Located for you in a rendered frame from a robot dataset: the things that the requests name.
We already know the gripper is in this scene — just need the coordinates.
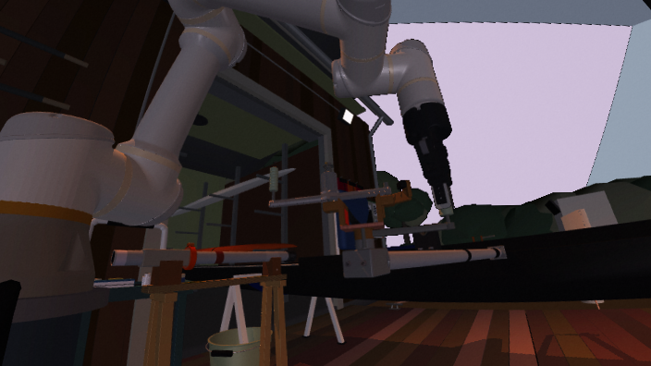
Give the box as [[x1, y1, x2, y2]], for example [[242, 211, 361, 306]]
[[402, 103, 455, 218]]

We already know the white oar stub orange collar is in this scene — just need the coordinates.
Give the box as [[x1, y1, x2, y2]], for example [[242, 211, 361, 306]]
[[110, 243, 299, 271]]

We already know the grey flat bar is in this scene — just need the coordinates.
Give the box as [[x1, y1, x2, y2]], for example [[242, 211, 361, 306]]
[[374, 222, 457, 238]]

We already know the brown swivel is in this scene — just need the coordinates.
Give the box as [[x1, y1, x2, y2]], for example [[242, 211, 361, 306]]
[[323, 180, 414, 242]]

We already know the white tubular rigger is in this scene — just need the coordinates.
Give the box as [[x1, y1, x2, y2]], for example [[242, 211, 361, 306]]
[[341, 245, 509, 280]]

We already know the black scull hull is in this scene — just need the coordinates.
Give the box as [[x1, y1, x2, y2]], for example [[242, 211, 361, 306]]
[[182, 218, 651, 306]]

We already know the grey gate bar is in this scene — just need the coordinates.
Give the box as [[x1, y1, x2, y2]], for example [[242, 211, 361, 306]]
[[268, 188, 393, 209]]

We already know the dark metal boat rack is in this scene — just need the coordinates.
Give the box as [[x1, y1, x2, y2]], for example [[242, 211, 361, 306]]
[[175, 143, 306, 250]]

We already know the wooden oar rack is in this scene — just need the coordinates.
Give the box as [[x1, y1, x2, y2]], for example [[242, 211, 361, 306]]
[[141, 256, 289, 366]]

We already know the dark green tree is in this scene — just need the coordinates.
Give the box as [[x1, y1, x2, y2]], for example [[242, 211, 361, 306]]
[[449, 201, 553, 246], [375, 171, 434, 230]]

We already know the blue block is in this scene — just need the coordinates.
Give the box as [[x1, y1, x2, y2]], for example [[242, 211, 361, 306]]
[[344, 197, 378, 231]]

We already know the grey shed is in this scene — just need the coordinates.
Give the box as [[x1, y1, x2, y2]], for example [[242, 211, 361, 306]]
[[547, 192, 620, 233]]

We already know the white trestle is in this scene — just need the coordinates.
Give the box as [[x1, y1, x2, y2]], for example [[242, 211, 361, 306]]
[[219, 283, 347, 346]]

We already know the orange strip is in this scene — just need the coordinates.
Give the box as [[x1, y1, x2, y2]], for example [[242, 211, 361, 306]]
[[195, 242, 300, 254]]

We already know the grey boat shell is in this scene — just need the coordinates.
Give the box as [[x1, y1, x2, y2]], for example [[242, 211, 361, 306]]
[[172, 167, 297, 217]]

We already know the green bucket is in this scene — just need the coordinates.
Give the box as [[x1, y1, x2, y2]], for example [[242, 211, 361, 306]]
[[204, 326, 276, 366]]

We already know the dark pole grey tip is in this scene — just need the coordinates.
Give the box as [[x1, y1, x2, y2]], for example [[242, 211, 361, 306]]
[[0, 80, 72, 112], [0, 25, 91, 69]]

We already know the black block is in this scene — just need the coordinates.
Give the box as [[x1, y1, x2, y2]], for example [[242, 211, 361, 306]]
[[0, 279, 22, 366]]

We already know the grey cylinder post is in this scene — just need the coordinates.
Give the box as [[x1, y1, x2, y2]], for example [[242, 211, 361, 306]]
[[320, 162, 340, 194]]

